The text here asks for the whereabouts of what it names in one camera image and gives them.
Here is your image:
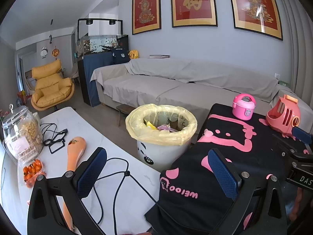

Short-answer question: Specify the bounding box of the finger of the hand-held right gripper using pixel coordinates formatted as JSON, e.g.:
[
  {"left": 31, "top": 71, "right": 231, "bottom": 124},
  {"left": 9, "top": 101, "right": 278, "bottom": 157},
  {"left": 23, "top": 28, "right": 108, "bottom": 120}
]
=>
[
  {"left": 272, "top": 133, "right": 311, "bottom": 161},
  {"left": 292, "top": 125, "right": 313, "bottom": 145}
]

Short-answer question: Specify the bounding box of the peach massage hammer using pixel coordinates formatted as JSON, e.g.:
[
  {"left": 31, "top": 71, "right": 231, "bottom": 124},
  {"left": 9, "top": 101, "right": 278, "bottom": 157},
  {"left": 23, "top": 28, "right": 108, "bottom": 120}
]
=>
[{"left": 57, "top": 136, "right": 86, "bottom": 230}]

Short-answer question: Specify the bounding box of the black cloth with pink print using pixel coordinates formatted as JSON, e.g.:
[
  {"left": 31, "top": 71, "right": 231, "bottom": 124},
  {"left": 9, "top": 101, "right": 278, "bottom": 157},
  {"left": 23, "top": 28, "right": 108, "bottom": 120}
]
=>
[{"left": 144, "top": 103, "right": 313, "bottom": 235}]

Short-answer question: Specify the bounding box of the grey curtain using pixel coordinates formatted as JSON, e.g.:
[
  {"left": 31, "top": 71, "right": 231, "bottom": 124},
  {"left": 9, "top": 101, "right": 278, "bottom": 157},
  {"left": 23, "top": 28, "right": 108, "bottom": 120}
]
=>
[{"left": 279, "top": 0, "right": 313, "bottom": 98}]

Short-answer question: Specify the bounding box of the black fish tank light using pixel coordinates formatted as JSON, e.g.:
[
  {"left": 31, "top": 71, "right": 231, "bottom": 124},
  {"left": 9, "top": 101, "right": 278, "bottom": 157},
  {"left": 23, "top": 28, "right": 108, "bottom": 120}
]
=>
[{"left": 77, "top": 18, "right": 123, "bottom": 40}]

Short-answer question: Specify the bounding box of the glass jar of nuts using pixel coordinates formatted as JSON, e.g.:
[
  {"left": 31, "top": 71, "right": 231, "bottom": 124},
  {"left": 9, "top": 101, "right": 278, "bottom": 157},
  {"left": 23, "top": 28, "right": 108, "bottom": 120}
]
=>
[{"left": 2, "top": 104, "right": 44, "bottom": 163}]

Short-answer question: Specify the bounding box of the person's right hand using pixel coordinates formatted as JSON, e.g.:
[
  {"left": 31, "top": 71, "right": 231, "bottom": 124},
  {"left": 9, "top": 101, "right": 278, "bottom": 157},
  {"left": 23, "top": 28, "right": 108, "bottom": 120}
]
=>
[{"left": 290, "top": 188, "right": 304, "bottom": 222}]

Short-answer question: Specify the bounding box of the small wooden stool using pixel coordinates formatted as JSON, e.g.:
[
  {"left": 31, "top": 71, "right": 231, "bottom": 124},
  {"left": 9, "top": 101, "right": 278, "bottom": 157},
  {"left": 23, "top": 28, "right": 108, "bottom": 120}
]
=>
[{"left": 116, "top": 104, "right": 134, "bottom": 128}]

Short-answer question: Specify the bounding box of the narrow red framed picture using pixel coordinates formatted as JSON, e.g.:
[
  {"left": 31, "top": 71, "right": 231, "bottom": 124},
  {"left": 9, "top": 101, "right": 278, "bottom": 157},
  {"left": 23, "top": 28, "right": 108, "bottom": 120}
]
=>
[{"left": 132, "top": 0, "right": 162, "bottom": 35}]

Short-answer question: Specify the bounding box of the pink toy rice cooker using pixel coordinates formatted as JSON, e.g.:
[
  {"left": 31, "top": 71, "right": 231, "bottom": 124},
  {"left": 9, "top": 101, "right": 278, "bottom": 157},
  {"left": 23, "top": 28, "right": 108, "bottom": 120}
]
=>
[{"left": 232, "top": 93, "right": 256, "bottom": 121}]

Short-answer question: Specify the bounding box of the red framed calligraphy picture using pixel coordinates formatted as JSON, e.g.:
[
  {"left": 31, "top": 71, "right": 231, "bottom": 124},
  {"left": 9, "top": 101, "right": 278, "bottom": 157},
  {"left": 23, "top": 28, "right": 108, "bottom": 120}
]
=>
[{"left": 170, "top": 0, "right": 218, "bottom": 28}]

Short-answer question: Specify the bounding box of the long black cable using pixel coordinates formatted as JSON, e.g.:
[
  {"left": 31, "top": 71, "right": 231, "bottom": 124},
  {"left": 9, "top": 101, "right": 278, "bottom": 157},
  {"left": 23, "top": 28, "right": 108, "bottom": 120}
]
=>
[{"left": 94, "top": 158, "right": 159, "bottom": 234}]

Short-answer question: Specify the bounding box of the box of orange cherry tomatoes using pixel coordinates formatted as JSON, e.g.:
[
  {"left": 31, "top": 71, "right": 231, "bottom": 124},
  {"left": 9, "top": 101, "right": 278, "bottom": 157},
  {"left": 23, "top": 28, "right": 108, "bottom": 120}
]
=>
[{"left": 23, "top": 159, "right": 47, "bottom": 189}]

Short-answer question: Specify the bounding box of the glass fish tank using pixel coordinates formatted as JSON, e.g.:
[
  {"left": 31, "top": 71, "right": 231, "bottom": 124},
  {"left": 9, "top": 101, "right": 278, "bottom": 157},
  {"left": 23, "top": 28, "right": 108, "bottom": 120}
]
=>
[{"left": 78, "top": 34, "right": 129, "bottom": 59}]

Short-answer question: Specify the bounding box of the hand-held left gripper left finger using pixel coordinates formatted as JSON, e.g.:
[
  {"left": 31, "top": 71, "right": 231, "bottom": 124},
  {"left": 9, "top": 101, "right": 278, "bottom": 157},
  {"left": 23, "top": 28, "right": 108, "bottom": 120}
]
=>
[{"left": 27, "top": 147, "right": 108, "bottom": 235}]

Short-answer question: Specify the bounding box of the grey covered sofa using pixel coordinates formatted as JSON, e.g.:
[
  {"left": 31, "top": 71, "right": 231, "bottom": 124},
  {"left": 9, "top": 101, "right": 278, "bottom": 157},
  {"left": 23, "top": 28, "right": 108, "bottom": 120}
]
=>
[{"left": 90, "top": 57, "right": 304, "bottom": 118}]

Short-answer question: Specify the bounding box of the white trash bin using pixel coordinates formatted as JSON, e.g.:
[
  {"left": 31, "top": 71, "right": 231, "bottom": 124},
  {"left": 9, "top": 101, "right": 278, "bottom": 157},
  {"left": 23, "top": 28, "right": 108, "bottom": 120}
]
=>
[{"left": 136, "top": 137, "right": 193, "bottom": 173}]

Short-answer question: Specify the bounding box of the dark blue garment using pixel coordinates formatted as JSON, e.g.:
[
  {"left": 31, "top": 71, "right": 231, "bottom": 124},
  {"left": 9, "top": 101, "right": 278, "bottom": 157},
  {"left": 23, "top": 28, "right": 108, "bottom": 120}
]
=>
[{"left": 111, "top": 48, "right": 130, "bottom": 64}]

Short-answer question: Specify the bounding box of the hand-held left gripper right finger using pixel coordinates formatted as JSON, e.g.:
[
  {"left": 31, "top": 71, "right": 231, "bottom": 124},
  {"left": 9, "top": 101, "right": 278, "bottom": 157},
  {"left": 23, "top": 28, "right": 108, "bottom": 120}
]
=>
[{"left": 208, "top": 148, "right": 287, "bottom": 235}]

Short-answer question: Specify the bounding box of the black rectangular frame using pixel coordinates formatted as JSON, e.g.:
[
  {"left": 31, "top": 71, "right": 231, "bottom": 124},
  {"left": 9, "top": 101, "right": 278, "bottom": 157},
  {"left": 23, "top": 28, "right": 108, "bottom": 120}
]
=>
[{"left": 48, "top": 137, "right": 66, "bottom": 155}]

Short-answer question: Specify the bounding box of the yellow armchair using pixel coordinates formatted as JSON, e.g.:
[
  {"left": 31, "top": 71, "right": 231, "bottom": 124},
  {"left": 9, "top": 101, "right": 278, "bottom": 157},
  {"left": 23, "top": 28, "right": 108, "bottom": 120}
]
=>
[{"left": 31, "top": 59, "right": 75, "bottom": 111}]

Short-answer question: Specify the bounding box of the pink toy toaster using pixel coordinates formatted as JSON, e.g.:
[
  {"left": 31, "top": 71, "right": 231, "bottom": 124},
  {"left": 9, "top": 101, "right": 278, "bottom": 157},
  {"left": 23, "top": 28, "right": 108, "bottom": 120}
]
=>
[{"left": 266, "top": 94, "right": 301, "bottom": 136}]

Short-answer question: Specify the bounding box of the purple snack packet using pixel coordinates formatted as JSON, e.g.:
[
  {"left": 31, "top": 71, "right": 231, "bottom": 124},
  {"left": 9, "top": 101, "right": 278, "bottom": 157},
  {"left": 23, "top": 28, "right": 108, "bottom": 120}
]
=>
[{"left": 158, "top": 124, "right": 178, "bottom": 132}]

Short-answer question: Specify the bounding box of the wide red framed picture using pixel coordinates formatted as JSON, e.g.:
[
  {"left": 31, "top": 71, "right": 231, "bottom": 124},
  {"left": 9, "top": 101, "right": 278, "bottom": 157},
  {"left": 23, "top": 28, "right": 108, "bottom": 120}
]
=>
[{"left": 226, "top": 0, "right": 283, "bottom": 41}]

